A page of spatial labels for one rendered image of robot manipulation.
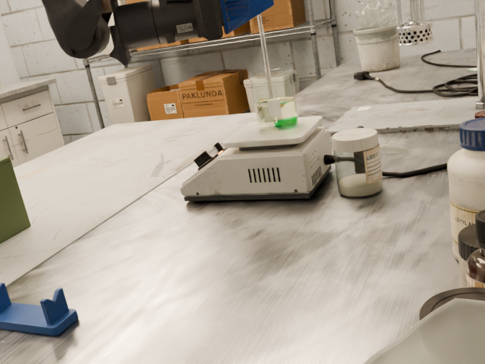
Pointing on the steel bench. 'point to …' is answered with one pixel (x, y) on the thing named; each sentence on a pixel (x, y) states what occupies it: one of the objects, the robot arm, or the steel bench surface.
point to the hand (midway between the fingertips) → (247, 5)
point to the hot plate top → (239, 139)
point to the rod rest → (36, 314)
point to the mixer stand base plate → (408, 116)
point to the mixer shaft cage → (411, 30)
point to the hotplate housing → (264, 172)
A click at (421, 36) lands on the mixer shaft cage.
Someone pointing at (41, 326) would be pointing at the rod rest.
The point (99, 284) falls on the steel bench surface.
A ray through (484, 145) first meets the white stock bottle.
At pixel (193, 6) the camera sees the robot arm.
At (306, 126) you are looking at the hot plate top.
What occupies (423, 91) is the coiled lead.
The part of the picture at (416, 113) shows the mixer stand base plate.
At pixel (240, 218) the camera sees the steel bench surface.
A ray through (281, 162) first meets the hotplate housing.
